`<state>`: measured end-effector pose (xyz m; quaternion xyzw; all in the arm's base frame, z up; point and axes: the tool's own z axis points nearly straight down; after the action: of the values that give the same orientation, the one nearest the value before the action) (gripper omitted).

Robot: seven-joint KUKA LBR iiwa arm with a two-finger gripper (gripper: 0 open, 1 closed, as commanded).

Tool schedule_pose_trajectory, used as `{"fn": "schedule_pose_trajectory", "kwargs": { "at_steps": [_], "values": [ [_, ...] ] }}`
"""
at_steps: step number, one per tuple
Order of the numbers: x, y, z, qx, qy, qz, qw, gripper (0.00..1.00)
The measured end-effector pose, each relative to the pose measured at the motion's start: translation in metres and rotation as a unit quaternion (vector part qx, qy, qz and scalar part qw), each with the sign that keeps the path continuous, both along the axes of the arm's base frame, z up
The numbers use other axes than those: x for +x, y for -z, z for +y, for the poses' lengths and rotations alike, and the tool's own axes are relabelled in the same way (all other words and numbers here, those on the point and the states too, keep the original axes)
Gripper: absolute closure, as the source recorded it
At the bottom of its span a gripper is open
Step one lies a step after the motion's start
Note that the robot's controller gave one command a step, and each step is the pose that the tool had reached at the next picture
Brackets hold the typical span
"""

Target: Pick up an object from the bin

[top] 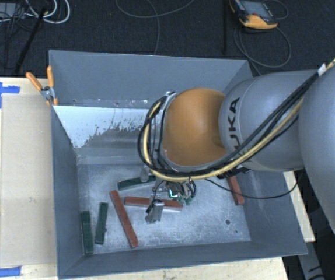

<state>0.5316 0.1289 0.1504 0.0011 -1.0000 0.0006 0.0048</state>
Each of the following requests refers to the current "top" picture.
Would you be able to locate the grey metal bin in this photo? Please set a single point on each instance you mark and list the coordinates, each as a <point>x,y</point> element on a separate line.
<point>103,77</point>

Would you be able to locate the red-brown flat block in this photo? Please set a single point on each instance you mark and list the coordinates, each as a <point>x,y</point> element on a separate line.
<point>235,192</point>
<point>136,201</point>
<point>124,219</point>

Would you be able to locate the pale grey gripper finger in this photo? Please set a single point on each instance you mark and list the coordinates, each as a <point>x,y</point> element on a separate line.
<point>159,211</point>
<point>150,214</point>

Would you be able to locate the dark green flat block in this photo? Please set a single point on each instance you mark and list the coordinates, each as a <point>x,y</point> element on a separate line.
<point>101,223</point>
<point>87,233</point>
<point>132,182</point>

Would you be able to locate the pale wood flat board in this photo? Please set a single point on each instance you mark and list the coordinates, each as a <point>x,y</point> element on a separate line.
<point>24,171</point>

